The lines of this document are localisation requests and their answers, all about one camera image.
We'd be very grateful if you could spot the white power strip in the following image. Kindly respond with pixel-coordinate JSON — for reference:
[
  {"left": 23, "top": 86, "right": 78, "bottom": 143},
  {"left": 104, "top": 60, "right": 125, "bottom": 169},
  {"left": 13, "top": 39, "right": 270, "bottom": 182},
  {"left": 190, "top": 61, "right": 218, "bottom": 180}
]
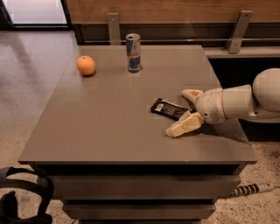
[{"left": 230, "top": 183, "right": 275, "bottom": 198}]

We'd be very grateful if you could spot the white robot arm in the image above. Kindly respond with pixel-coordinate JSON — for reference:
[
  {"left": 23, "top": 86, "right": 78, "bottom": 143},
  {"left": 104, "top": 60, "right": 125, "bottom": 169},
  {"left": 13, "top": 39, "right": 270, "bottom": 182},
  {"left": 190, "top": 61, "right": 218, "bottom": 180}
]
[{"left": 165, "top": 68, "right": 280, "bottom": 137}]

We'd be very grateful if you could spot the window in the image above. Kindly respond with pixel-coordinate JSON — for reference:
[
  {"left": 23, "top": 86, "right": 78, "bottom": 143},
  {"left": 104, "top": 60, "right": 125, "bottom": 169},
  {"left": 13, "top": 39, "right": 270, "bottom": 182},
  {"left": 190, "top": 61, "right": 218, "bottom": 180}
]
[{"left": 2, "top": 0, "right": 67, "bottom": 25}]

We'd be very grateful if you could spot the grey drawer cabinet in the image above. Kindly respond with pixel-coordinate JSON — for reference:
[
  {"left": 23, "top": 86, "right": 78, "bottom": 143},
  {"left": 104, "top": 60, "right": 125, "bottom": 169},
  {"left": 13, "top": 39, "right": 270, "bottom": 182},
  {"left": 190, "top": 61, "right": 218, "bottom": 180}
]
[{"left": 19, "top": 45, "right": 256, "bottom": 224}]

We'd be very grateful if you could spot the red bull can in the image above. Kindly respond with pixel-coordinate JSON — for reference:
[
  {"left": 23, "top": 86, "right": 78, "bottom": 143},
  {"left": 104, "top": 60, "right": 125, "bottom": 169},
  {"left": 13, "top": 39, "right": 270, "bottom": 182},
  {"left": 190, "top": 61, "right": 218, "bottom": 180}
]
[{"left": 126, "top": 33, "right": 141, "bottom": 73}]

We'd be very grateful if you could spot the orange fruit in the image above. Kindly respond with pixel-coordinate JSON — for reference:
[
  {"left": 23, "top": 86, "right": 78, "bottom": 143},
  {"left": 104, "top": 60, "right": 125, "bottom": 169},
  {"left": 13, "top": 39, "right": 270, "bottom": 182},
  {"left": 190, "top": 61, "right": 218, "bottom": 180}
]
[{"left": 76, "top": 55, "right": 95, "bottom": 75}]

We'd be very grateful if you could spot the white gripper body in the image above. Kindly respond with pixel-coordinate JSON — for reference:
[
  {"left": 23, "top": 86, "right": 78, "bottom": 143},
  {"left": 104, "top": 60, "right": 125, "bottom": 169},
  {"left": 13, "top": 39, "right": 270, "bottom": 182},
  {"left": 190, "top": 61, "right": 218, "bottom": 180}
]
[{"left": 195, "top": 88, "right": 226, "bottom": 124}]

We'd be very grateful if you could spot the black rxbar chocolate wrapper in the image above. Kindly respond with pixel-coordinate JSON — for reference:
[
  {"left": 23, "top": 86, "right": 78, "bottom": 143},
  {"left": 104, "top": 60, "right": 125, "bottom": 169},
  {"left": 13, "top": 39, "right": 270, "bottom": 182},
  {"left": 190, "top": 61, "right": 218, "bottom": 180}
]
[{"left": 150, "top": 98, "right": 193, "bottom": 121}]

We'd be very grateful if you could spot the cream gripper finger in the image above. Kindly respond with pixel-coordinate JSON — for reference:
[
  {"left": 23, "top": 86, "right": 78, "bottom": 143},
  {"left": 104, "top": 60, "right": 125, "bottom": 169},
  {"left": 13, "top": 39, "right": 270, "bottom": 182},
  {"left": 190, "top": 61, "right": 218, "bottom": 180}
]
[
  {"left": 182, "top": 89, "right": 203, "bottom": 109},
  {"left": 165, "top": 112, "right": 204, "bottom": 137}
]

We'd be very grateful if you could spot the right metal bracket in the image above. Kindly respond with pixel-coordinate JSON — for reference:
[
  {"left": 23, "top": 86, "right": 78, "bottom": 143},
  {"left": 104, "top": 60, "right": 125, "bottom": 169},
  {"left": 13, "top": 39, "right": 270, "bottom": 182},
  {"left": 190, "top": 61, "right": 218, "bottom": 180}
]
[{"left": 225, "top": 10, "right": 253, "bottom": 54}]

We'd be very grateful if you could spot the metal bracket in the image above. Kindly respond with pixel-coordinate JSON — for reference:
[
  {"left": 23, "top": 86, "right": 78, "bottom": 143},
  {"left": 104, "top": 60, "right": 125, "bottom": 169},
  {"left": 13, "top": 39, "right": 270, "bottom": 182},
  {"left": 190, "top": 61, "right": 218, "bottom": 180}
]
[
  {"left": 225, "top": 10, "right": 253, "bottom": 54},
  {"left": 107, "top": 12, "right": 121, "bottom": 46}
]

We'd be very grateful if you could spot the left metal bracket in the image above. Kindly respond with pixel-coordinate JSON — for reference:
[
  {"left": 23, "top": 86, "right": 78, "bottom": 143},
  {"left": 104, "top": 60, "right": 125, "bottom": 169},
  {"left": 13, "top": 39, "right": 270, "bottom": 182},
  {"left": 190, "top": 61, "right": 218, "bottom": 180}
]
[{"left": 107, "top": 12, "right": 121, "bottom": 46}]

